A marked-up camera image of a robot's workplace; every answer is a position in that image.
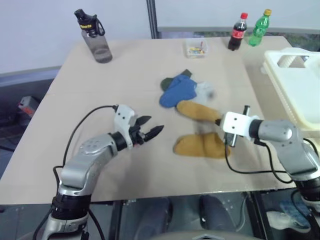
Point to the green soda bottle yellow cap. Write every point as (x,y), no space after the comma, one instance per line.
(258,31)

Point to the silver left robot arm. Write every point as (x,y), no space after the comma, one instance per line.
(75,172)

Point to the white plastic basket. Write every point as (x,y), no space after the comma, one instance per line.
(297,85)

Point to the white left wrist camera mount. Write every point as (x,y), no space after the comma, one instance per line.
(123,117)

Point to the white and blue shoe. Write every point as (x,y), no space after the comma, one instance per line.
(287,217)

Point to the mustard yellow sock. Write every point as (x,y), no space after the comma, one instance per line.
(197,111)
(200,146)

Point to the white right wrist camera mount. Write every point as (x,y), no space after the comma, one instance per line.
(235,122)

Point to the dark green sock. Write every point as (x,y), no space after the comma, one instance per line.
(165,83)

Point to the grey water bottle black lid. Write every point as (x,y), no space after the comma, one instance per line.
(98,45)

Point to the grey window frame post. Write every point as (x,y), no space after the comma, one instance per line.
(151,18)

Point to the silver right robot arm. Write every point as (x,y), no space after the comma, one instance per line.
(275,132)

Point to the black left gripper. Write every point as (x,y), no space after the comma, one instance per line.
(137,133)

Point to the blue sock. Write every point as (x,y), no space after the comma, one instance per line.
(178,92)

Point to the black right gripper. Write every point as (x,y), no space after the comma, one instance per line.
(231,140)

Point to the clear box of coloured pins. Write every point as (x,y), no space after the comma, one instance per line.
(196,48)

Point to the cola bottle red cap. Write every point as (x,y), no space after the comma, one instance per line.
(236,35)

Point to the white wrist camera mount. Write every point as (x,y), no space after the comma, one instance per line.
(123,117)
(235,122)

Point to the light grey sock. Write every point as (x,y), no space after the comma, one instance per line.
(205,91)

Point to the grey robot torso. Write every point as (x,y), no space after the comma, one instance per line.
(205,235)

